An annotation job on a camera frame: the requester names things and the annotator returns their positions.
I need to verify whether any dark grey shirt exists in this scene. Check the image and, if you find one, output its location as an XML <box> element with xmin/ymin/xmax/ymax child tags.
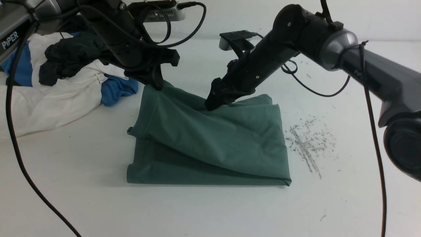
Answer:
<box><xmin>6</xmin><ymin>15</ymin><xmax>109</xmax><ymax>87</ymax></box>

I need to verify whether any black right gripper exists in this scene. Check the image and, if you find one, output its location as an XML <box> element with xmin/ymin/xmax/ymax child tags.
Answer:
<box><xmin>205</xmin><ymin>32</ymin><xmax>299</xmax><ymax>111</ymax></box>

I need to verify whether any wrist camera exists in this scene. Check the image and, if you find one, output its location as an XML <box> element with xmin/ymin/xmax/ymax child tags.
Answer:
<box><xmin>219</xmin><ymin>30</ymin><xmax>259</xmax><ymax>57</ymax></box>
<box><xmin>128</xmin><ymin>0</ymin><xmax>186</xmax><ymax>23</ymax></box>

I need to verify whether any blue shirt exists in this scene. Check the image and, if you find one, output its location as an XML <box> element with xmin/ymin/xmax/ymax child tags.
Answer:
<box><xmin>14</xmin><ymin>32</ymin><xmax>139</xmax><ymax>107</ymax></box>

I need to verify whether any black left camera cable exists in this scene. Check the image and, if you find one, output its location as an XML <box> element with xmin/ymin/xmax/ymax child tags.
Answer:
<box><xmin>5</xmin><ymin>0</ymin><xmax>207</xmax><ymax>237</ymax></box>

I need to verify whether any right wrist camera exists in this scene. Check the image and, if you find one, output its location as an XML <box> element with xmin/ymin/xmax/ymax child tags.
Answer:
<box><xmin>219</xmin><ymin>30</ymin><xmax>259</xmax><ymax>57</ymax></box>

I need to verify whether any green long sleeve shirt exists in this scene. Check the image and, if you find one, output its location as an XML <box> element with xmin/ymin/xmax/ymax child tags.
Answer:
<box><xmin>126</xmin><ymin>82</ymin><xmax>292</xmax><ymax>186</ymax></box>

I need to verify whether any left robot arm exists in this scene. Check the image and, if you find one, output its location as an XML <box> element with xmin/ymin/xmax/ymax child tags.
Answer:
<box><xmin>0</xmin><ymin>0</ymin><xmax>180</xmax><ymax>90</ymax></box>

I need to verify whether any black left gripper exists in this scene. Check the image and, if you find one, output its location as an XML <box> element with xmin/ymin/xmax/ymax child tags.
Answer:
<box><xmin>79</xmin><ymin>0</ymin><xmax>180</xmax><ymax>91</ymax></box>

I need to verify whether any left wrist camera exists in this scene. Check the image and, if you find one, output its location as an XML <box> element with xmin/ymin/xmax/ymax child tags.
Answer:
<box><xmin>128</xmin><ymin>0</ymin><xmax>186</xmax><ymax>23</ymax></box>

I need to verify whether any white shirt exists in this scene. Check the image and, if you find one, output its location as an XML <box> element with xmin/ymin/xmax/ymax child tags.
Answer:
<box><xmin>0</xmin><ymin>32</ymin><xmax>129</xmax><ymax>140</ymax></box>

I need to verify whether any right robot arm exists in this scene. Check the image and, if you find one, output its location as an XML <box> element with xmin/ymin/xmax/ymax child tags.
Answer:
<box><xmin>205</xmin><ymin>4</ymin><xmax>421</xmax><ymax>181</ymax></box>

